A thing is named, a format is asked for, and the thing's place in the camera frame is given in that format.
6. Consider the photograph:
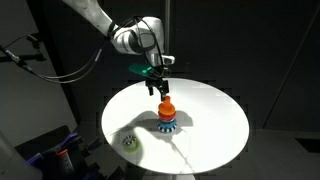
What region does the black clamp handle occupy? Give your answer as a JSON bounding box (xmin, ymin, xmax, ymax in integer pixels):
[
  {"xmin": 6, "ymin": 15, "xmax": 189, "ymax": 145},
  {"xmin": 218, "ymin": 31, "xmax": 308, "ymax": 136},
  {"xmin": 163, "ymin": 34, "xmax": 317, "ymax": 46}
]
[{"xmin": 79, "ymin": 137, "xmax": 105, "ymax": 158}]

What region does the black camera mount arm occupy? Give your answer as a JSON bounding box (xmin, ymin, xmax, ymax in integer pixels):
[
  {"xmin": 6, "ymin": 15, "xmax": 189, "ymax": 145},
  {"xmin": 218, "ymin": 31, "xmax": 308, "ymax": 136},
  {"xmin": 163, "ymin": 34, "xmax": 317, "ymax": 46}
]
[{"xmin": 0, "ymin": 32, "xmax": 48, "ymax": 66}]

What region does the purple device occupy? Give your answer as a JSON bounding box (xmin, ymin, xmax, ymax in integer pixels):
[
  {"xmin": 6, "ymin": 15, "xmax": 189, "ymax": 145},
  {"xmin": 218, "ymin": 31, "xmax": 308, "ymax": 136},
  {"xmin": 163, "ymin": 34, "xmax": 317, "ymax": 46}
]
[{"xmin": 25, "ymin": 132, "xmax": 83, "ymax": 180}]

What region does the grey vertical pole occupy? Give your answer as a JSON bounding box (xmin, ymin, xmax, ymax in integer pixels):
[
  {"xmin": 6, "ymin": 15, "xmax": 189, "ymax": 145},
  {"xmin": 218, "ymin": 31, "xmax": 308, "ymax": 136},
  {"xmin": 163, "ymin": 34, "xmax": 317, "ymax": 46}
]
[{"xmin": 164, "ymin": 0, "xmax": 171, "ymax": 58}]

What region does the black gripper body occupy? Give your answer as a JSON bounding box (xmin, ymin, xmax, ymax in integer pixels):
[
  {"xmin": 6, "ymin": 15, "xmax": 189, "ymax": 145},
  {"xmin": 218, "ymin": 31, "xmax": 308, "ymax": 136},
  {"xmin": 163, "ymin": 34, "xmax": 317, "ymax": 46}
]
[{"xmin": 145, "ymin": 73, "xmax": 170, "ymax": 89}]

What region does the orange capped container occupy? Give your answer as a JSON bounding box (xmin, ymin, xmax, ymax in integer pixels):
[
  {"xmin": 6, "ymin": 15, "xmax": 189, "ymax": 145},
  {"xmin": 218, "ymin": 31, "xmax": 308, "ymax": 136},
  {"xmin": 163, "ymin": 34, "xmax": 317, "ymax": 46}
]
[{"xmin": 54, "ymin": 148, "xmax": 75, "ymax": 176}]

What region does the red toy ring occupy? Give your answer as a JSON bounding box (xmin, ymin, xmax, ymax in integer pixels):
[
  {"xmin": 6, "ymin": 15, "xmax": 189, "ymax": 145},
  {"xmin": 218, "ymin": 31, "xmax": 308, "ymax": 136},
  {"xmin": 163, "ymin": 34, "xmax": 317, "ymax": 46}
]
[{"xmin": 157, "ymin": 111, "xmax": 177, "ymax": 122}]

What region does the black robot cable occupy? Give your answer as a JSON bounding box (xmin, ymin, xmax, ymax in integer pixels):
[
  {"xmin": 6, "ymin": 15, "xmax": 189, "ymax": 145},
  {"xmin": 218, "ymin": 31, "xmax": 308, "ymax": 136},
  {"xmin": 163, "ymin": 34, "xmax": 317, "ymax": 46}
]
[{"xmin": 0, "ymin": 14, "xmax": 168, "ymax": 85}]

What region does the green black white toy ring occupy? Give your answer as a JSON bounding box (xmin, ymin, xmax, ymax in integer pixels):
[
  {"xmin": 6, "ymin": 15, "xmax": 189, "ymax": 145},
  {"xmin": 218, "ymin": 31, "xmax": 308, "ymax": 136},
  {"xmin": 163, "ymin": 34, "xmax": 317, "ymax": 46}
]
[{"xmin": 121, "ymin": 134, "xmax": 141, "ymax": 154}]

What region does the blue toy ring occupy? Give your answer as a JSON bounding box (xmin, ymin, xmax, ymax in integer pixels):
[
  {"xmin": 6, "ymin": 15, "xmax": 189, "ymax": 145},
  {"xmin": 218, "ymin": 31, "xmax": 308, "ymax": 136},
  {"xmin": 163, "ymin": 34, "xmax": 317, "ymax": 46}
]
[{"xmin": 157, "ymin": 119, "xmax": 177, "ymax": 129}]

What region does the orange toy ring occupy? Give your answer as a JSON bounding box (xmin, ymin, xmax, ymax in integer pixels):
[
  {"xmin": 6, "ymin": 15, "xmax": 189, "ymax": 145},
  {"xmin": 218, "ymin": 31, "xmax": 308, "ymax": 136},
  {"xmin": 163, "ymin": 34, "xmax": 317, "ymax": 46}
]
[{"xmin": 157, "ymin": 102, "xmax": 177, "ymax": 116}]

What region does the green wrist camera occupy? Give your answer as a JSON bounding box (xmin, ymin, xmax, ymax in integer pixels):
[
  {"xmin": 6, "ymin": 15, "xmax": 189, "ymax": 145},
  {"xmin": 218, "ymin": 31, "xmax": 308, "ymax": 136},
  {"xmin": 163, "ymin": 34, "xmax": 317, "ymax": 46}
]
[{"xmin": 128, "ymin": 63, "xmax": 157, "ymax": 77}]

